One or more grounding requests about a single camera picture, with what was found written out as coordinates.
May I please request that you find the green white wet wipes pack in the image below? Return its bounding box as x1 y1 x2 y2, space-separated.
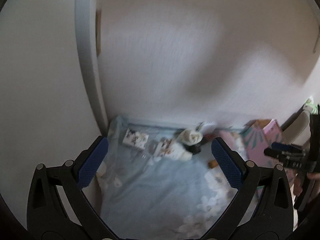
303 96 319 115

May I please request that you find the small brown cork piece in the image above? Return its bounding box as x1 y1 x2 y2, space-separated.
208 160 219 169

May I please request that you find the cream rolled sock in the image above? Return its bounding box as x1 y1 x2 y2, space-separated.
175 129 203 161

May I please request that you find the black hair tie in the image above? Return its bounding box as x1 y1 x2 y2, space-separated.
184 141 208 156

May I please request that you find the grey door frame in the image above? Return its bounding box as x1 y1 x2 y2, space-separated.
75 0 108 135

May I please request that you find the light blue floral bedsheet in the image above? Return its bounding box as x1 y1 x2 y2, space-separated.
98 117 237 239

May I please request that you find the person's right hand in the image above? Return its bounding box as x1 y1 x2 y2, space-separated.
293 171 320 197

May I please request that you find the white floral tissue pack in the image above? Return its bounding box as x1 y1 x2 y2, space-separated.
123 128 149 151

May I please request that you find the cardboard box with pink lining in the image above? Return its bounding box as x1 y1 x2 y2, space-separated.
241 119 286 168

